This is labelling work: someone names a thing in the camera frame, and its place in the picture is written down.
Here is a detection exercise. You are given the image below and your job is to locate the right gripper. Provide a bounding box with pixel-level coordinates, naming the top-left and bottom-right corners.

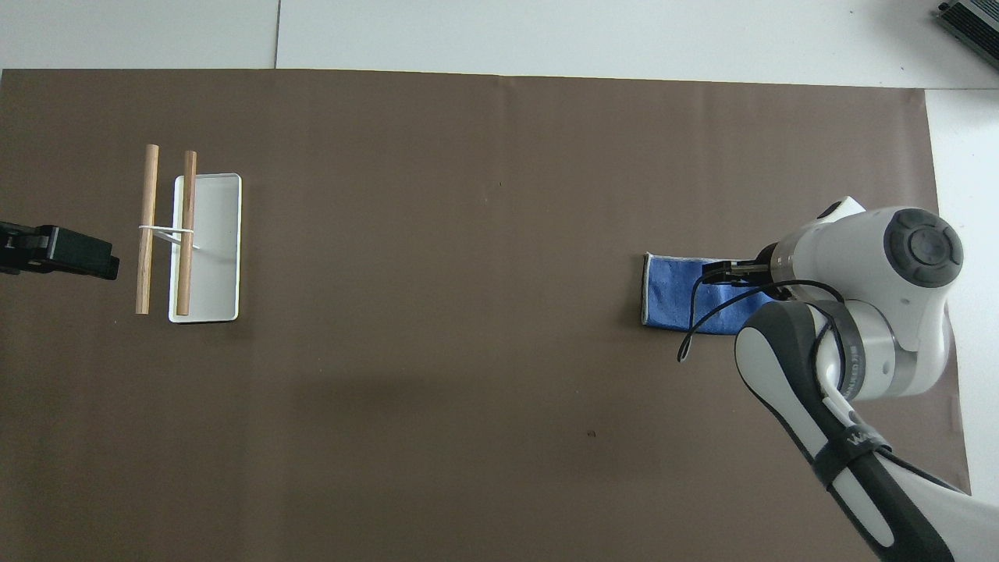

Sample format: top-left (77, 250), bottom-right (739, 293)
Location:
top-left (732, 244), bottom-right (779, 292)

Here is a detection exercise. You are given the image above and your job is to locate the blue towel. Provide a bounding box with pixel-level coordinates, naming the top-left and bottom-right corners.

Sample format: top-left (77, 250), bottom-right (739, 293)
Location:
top-left (640, 252), bottom-right (783, 336)

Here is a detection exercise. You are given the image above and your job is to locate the wooden bar towel rack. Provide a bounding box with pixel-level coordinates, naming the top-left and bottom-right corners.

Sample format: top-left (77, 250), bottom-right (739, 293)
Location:
top-left (135, 144), bottom-right (243, 324)

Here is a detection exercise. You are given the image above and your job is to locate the grey metal box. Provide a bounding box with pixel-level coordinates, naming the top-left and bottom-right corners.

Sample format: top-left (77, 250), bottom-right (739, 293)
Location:
top-left (937, 0), bottom-right (999, 48)

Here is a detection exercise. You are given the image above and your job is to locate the black cable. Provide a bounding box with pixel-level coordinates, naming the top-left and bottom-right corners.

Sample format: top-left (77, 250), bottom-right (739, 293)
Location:
top-left (677, 279), bottom-right (973, 497)

